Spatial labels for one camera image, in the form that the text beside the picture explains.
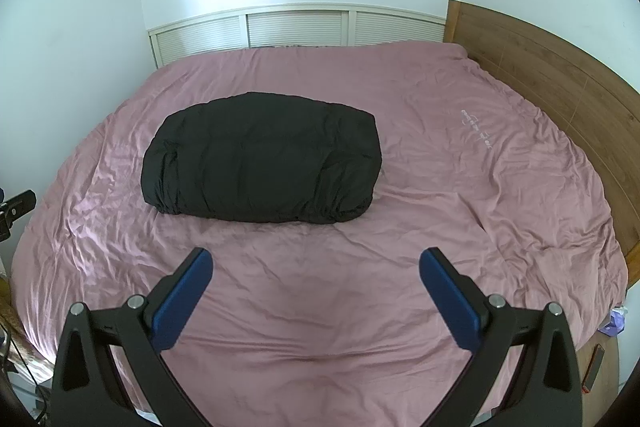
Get wooden bed frame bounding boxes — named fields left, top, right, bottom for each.
left=575, top=332, right=622, bottom=410

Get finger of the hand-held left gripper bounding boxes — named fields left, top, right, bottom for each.
left=0, top=189, right=39, bottom=243

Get black cable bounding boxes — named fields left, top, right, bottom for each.
left=0, top=322, right=48, bottom=410

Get white louvered cabinet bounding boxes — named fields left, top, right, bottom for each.
left=147, top=6, right=447, bottom=68

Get purple plastic bag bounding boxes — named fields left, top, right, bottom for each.
left=599, top=306, right=627, bottom=339

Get wooden headboard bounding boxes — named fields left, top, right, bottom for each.
left=442, top=0, right=640, bottom=288

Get brown patterned cloth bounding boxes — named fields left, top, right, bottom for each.
left=0, top=292, right=56, bottom=370

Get black puffer jacket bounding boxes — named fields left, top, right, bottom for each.
left=141, top=92, right=383, bottom=225

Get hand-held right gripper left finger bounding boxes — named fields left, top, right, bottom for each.
left=50, top=247, right=214, bottom=427

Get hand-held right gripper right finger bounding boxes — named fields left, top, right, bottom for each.
left=419, top=247, right=584, bottom=427

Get pink bed cover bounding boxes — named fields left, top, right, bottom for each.
left=10, top=41, right=628, bottom=427

